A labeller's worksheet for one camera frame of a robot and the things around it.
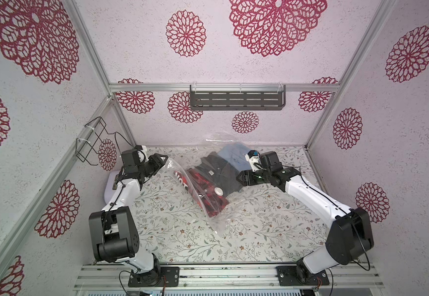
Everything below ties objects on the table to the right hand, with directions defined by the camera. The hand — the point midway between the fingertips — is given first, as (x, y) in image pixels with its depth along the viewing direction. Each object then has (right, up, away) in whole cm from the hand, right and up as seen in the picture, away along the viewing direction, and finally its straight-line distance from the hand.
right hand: (241, 174), depth 84 cm
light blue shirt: (0, +11, +29) cm, 31 cm away
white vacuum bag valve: (-10, -9, +10) cm, 17 cm away
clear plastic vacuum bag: (-27, +7, +30) cm, 41 cm away
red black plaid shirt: (-19, -9, +13) cm, 25 cm away
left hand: (-36, +7, +4) cm, 37 cm away
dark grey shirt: (-9, 0, +19) cm, 21 cm away
